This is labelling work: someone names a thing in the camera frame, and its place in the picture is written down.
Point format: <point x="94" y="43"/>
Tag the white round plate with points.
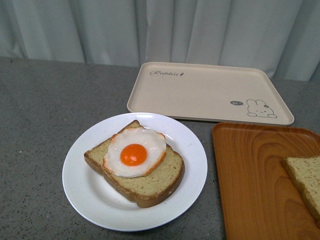
<point x="98" y="202"/>

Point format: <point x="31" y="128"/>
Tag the bread slice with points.
<point x="305" y="174"/>
<point x="145" y="191"/>

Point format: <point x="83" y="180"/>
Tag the fried egg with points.
<point x="135" y="152"/>

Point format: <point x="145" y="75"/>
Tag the beige rabbit tray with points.
<point x="208" y="93"/>

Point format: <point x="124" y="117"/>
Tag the brown wooden tray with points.
<point x="259" y="200"/>

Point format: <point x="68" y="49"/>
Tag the grey-white curtain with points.
<point x="279" y="37"/>

